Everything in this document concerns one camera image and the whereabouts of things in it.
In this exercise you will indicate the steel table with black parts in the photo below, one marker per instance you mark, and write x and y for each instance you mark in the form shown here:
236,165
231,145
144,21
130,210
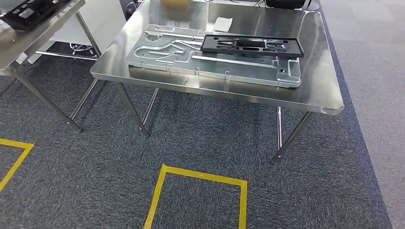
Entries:
38,34

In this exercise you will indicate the yellow floor tape square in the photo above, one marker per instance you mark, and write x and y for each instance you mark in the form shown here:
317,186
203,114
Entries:
202,175

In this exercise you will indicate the cardboard box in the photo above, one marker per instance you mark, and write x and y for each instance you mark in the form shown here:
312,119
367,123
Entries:
175,3

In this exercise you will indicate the stainless steel workbench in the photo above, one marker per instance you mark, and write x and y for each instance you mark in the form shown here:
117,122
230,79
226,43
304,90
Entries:
316,79

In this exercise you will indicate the stanchion post with clear base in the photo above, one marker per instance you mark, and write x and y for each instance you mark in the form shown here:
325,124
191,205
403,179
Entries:
134,8

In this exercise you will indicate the clear plastic wrap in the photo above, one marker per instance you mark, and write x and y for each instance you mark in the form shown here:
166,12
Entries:
6,33

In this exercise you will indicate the black plastic panel part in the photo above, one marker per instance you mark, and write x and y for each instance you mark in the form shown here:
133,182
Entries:
208,44

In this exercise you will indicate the chrome chair base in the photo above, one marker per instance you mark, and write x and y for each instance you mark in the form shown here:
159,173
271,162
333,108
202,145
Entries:
80,48

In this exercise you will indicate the white paper sheet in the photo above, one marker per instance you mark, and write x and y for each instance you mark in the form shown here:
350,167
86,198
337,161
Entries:
223,24

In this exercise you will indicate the black carry case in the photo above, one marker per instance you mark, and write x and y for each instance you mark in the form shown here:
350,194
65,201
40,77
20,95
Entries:
284,3

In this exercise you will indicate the aluminium fixture plate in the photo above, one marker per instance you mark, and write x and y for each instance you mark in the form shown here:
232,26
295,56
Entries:
237,69

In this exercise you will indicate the black plastic parts stack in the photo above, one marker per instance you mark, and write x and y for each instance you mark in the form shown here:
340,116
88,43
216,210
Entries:
31,12

